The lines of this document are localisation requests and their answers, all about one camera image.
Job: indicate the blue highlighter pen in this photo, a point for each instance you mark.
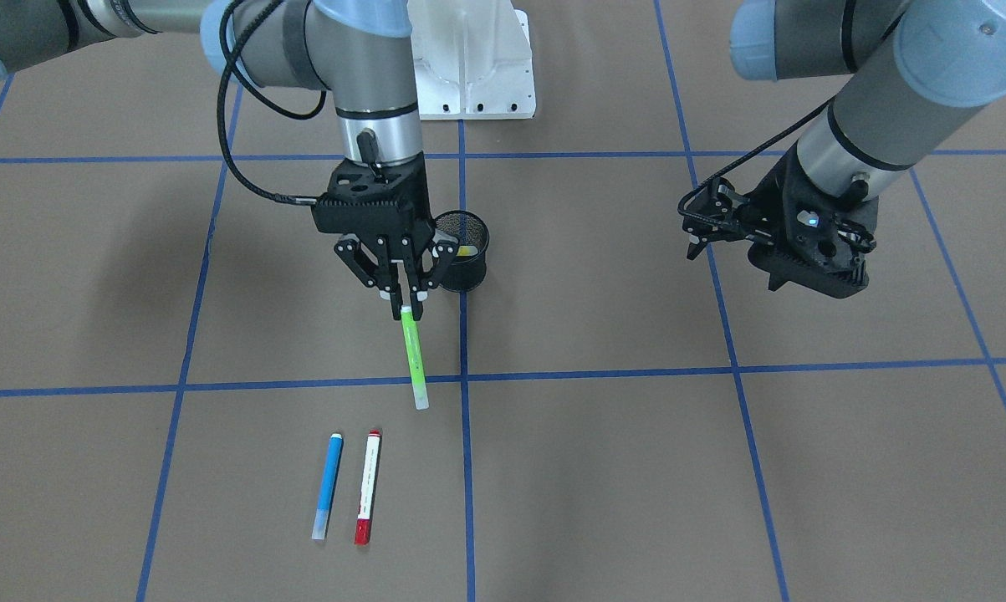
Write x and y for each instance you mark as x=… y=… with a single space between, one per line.
x=328 y=480

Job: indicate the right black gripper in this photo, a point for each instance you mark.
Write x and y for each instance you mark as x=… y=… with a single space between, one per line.
x=415 y=197

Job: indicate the red white marker pen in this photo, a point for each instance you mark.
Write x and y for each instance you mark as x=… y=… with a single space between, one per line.
x=363 y=524

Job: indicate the green highlighter pen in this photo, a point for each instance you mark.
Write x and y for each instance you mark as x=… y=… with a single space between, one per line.
x=416 y=368

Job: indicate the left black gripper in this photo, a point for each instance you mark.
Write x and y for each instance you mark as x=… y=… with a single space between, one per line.
x=775 y=194

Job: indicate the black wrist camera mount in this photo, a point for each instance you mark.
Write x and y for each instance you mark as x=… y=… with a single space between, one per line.
x=392 y=203

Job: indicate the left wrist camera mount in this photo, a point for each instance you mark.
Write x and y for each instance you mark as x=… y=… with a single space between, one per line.
x=818 y=241

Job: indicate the black mesh pen cup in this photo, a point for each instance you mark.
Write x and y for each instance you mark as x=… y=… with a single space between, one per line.
x=469 y=268

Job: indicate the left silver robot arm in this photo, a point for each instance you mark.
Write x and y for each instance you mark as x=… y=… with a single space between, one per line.
x=917 y=72

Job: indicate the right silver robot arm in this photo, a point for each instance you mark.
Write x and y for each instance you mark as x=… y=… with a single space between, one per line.
x=295 y=57

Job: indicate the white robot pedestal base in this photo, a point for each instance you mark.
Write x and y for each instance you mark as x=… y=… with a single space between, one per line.
x=473 y=60

